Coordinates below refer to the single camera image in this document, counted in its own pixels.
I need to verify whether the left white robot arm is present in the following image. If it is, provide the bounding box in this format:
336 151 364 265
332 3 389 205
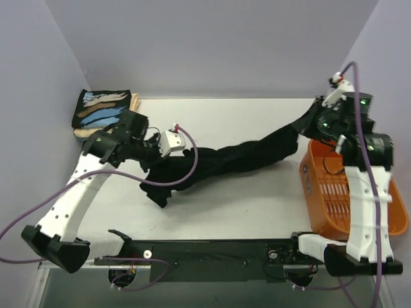
21 110 160 273

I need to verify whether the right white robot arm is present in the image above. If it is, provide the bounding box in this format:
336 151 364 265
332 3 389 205
286 90 408 277

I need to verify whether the orange plastic basket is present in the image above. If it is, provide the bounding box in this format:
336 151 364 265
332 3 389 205
300 139 408 239

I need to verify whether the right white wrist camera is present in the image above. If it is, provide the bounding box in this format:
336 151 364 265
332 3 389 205
321 72 355 108

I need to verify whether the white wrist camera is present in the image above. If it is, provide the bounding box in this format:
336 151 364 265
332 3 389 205
321 72 355 108
158 130 186 157

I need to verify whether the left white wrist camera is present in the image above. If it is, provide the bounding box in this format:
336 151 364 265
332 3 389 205
158 130 186 157

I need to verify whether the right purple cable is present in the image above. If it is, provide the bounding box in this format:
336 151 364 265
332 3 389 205
337 60 386 308

